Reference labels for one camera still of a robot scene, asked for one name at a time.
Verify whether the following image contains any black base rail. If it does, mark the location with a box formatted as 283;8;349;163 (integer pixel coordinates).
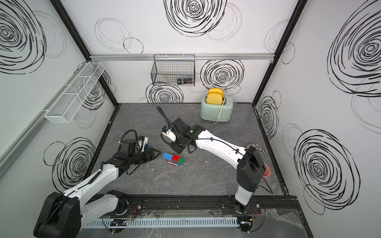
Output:
125;195;300;215

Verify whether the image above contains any black corner frame post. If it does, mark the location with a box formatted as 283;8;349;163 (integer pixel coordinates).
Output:
252;0;308;107
50;0;119;108

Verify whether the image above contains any grey wall rail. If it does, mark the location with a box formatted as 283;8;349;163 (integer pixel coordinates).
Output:
90;53;275;61

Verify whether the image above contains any white wire wall shelf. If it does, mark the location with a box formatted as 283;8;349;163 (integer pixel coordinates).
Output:
45;62;105;124

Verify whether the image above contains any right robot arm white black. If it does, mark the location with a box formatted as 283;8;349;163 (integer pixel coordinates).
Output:
161;118;267;206

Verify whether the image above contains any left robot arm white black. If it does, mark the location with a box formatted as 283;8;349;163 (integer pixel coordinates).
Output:
33;137;161;238

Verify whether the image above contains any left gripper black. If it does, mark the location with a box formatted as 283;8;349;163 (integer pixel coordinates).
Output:
129;147;161;166

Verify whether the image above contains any mint green toaster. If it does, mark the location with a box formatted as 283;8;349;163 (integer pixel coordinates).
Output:
200;96;234;122

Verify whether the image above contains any green lego brick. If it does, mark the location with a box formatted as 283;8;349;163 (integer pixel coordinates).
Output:
177;158;184;165

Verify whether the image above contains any white cable duct strip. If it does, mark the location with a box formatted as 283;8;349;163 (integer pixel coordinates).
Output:
85;217;239;229

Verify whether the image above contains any black wire wall basket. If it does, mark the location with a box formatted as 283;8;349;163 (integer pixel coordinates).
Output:
150;59;196;87

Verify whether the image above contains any light blue long lego brick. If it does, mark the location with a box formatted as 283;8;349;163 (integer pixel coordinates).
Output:
162;153;173;161

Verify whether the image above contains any patterned ceramic bowl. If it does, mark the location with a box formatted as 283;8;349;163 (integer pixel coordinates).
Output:
246;143;266;159

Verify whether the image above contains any white toaster cable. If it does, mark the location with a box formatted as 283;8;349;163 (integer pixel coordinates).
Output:
213;96;227;125

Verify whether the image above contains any black corner frame post left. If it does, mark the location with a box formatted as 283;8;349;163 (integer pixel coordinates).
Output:
50;0;119;108

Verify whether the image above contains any yellow toast slice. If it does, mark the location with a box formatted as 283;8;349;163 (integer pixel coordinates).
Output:
206;88;223;105

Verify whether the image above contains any pink plastic cup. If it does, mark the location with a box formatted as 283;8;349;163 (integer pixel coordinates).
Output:
263;164;271;178

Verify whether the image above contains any black corner frame post right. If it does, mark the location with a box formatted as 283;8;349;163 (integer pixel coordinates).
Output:
252;0;308;107

